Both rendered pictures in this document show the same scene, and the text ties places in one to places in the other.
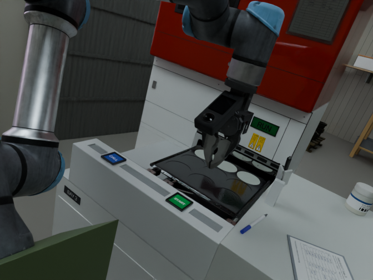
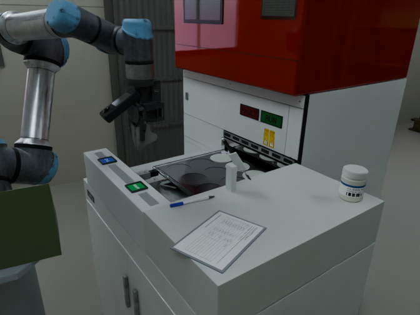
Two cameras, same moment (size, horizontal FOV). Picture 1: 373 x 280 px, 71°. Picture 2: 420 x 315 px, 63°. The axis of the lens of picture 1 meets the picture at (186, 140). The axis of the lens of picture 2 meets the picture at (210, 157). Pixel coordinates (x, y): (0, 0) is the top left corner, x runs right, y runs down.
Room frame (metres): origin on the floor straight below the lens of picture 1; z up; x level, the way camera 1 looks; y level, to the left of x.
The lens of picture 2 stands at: (-0.18, -0.67, 1.47)
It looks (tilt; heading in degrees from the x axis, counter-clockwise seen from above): 22 degrees down; 26
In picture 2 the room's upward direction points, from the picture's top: 1 degrees clockwise
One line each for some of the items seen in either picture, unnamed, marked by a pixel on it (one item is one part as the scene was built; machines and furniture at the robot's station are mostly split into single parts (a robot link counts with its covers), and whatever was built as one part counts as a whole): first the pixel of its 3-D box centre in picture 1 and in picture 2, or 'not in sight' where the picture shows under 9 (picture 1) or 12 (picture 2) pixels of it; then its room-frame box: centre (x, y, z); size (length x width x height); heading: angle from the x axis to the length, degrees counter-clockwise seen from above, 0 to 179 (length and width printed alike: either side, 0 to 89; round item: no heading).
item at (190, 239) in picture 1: (140, 199); (122, 191); (0.65, 0.08, 0.89); 0.55 x 0.09 x 0.14; 62
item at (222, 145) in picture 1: (224, 153); (147, 139); (0.58, -0.10, 1.14); 0.06 x 0.03 x 0.09; 152
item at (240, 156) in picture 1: (232, 159); (253, 160); (1.14, -0.23, 0.89); 0.44 x 0.02 x 0.10; 62
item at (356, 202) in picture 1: (361, 199); (352, 183); (0.85, -0.64, 1.01); 0.07 x 0.07 x 0.10
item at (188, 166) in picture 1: (214, 173); (216, 172); (0.94, -0.15, 0.90); 0.34 x 0.34 x 0.01; 62
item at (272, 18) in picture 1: (256, 34); (137, 41); (0.59, -0.08, 1.41); 0.09 x 0.08 x 0.11; 77
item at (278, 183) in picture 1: (278, 184); (235, 169); (0.73, -0.31, 1.03); 0.06 x 0.04 x 0.13; 152
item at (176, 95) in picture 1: (209, 120); (231, 122); (1.23, -0.08, 1.02); 0.81 x 0.03 x 0.40; 62
